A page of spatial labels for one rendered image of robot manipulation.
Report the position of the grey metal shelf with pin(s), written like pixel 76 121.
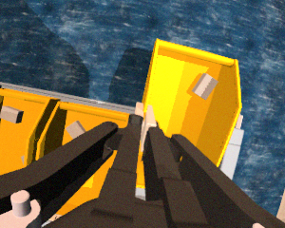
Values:
pixel 227 164

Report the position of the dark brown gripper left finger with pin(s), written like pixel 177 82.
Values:
pixel 30 196

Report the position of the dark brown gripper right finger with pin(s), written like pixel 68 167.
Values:
pixel 223 203

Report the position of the yellow bin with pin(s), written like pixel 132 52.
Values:
pixel 21 139
pixel 55 135
pixel 207 124

